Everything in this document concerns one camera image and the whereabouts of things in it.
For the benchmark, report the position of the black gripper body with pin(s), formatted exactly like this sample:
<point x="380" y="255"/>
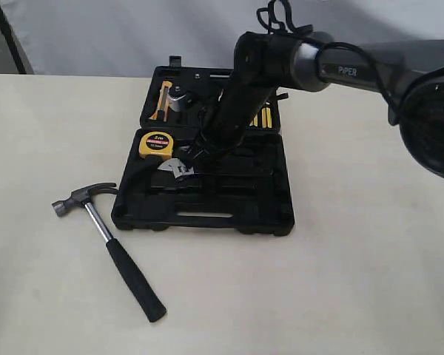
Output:
<point x="256" y="72"/>

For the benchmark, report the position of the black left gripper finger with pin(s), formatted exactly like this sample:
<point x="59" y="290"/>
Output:
<point x="219" y="149"/>

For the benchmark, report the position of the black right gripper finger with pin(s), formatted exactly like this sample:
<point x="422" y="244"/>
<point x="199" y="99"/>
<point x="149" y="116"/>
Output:
<point x="200" y="151"/>

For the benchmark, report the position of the adjustable wrench black handle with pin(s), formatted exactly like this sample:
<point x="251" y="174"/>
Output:
<point x="181" y="171"/>

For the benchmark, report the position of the claw hammer black grip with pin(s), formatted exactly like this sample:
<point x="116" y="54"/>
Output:
<point x="127" y="268"/>

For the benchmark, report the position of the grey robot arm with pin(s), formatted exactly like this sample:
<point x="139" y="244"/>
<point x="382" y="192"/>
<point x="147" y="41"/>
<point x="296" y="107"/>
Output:
<point x="409" y="75"/>

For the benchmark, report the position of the black plastic tool case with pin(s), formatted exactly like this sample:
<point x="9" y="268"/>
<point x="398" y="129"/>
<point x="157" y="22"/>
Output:
<point x="153" y="199"/>

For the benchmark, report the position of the yellow tape measure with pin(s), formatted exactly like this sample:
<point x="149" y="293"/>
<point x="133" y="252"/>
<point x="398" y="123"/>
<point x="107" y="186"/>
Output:
<point x="156" y="143"/>

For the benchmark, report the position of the orange utility knife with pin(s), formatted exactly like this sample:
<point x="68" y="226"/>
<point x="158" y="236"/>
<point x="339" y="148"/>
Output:
<point x="161" y="111"/>

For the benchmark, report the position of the black stand pole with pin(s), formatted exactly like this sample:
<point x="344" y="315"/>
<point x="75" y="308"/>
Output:
<point x="7" y="33"/>

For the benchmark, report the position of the right yellow handled screwdriver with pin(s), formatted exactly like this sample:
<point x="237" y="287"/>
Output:
<point x="266" y="116"/>

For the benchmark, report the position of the yellow handled screwdriver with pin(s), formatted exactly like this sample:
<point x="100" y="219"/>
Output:
<point x="255" y="121"/>
<point x="266" y="116"/>

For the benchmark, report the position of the left yellow handled screwdriver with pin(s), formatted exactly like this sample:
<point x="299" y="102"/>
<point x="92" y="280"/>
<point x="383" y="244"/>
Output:
<point x="255" y="121"/>

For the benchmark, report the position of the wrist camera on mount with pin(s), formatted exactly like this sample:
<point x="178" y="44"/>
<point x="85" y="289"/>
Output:
<point x="180" y="98"/>

